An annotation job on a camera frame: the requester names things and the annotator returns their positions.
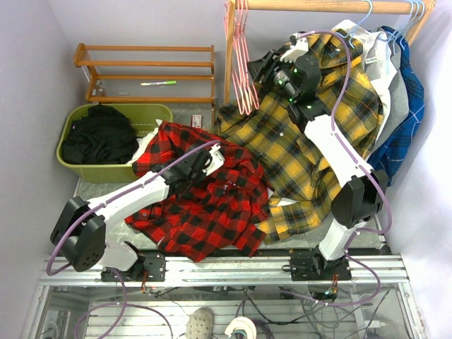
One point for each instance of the wooden clothes rail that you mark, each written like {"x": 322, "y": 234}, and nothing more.
{"x": 311, "y": 12}

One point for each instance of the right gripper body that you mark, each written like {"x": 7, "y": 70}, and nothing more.
{"x": 280, "y": 66}

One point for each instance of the white tape roll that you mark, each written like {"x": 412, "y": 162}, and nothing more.
{"x": 241, "y": 325}

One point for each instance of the pink hangers on rail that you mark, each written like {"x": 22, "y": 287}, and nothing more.
{"x": 236, "y": 58}

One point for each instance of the red black plaid shirt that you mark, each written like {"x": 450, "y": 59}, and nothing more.
{"x": 223, "y": 209}

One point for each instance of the light blue hanger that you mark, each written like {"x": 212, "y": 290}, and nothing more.
{"x": 354, "y": 32}

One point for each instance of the blue plaid shirt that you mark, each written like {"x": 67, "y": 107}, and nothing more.
{"x": 390, "y": 156}

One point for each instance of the black garment in bin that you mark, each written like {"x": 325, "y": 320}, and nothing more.
{"x": 103, "y": 137}

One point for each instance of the grey perforated shoe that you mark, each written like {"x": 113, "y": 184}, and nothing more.
{"x": 200, "y": 324}

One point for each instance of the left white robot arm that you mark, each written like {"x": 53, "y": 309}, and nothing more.
{"x": 80, "y": 234}

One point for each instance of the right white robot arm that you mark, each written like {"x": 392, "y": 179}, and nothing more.
{"x": 362, "y": 189}

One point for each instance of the grey white shirt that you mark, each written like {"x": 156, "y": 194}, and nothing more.
{"x": 383, "y": 71}

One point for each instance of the green marker pen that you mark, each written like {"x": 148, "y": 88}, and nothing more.
{"x": 157, "y": 83}

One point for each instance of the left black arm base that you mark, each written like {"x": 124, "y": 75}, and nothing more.
{"x": 132, "y": 264}

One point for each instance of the yellow plaid flannel shirt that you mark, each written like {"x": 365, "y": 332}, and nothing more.
{"x": 303, "y": 182}

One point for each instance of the green plastic laundry bin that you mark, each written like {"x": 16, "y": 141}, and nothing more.
{"x": 143, "y": 118}

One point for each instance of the light blue hangers pair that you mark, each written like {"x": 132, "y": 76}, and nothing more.
{"x": 417, "y": 9}

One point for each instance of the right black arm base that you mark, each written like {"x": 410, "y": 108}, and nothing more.
{"x": 310, "y": 265}

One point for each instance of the aluminium mounting rail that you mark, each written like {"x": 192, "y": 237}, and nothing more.
{"x": 241, "y": 271}

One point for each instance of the wooden shoe rack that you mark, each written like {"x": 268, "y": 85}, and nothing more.
{"x": 115, "y": 72}

